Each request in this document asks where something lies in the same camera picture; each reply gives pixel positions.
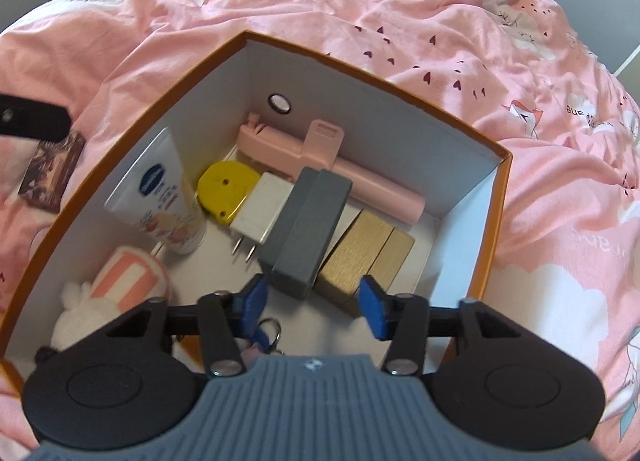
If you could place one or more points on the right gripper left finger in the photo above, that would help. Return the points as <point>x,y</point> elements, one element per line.
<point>218,319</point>

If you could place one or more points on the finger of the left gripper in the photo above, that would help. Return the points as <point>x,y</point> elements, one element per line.
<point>31,119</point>

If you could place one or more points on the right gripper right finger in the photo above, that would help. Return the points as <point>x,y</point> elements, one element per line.
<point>406,321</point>

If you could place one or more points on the gold jewellery box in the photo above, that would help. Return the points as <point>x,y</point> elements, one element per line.
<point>370,246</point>

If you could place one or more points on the black rectangular box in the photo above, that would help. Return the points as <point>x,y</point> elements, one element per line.
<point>293,252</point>

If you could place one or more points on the white striped-hat plush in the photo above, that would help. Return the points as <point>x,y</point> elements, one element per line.
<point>129,277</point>

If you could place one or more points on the white charger plug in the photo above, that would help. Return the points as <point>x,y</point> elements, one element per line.
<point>259,212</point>

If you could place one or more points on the yellow tape measure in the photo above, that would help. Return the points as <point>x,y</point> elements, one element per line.
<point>223,188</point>

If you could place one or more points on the white hand cream tube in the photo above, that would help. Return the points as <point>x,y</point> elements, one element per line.
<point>155,197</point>

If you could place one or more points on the pink stick device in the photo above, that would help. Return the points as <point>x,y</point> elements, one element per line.
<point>319,150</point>

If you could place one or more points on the red panda sailor plush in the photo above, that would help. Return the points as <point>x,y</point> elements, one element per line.
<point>264,342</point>

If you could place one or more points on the patterned dark card box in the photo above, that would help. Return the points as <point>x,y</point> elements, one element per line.
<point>48,172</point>

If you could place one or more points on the orange white cardboard box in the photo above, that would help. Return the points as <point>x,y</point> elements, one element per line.
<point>282,107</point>

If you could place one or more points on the pink printed bed sheet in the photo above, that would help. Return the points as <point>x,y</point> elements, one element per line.
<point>567,261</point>

